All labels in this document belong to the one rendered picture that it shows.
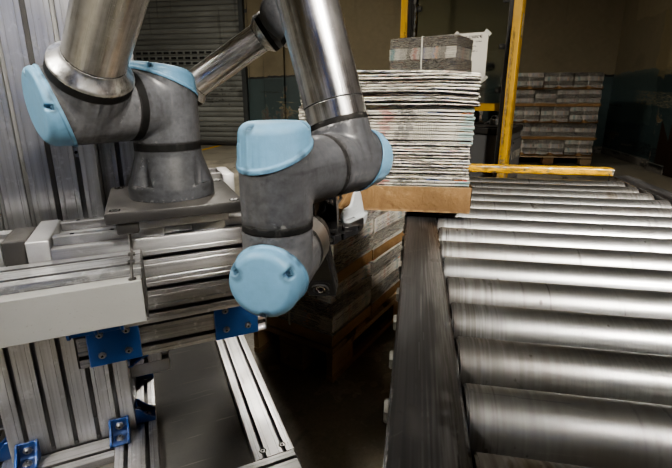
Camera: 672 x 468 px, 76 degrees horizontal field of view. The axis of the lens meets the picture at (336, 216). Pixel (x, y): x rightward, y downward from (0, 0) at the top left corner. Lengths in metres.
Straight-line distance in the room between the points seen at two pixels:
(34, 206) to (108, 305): 0.35
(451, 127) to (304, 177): 0.35
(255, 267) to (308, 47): 0.26
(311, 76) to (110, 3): 0.26
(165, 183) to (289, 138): 0.42
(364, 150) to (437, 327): 0.22
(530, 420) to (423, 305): 0.15
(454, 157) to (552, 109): 6.27
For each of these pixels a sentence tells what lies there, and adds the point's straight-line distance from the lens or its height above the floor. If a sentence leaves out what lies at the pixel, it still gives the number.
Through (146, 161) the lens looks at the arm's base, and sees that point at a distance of 0.82.
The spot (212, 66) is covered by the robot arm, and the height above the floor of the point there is 1.08.
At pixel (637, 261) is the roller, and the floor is 0.79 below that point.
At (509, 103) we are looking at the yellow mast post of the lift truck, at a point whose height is 0.95.
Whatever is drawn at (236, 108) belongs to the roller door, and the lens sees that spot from 9.05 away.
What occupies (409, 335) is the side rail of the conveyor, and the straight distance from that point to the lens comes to 0.39.
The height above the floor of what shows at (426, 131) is 0.94.
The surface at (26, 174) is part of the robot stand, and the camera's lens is 1.03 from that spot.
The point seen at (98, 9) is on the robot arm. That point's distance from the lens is 0.65.
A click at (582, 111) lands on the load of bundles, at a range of 7.11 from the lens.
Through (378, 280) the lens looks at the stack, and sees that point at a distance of 1.80.
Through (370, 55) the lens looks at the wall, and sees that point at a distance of 8.47.
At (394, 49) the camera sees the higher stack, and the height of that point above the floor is 1.23.
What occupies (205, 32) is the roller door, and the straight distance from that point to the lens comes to 9.34.
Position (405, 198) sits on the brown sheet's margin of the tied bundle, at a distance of 0.73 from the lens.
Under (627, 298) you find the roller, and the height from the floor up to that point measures 0.80.
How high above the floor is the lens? 1.00
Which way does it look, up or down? 16 degrees down
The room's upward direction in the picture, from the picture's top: straight up
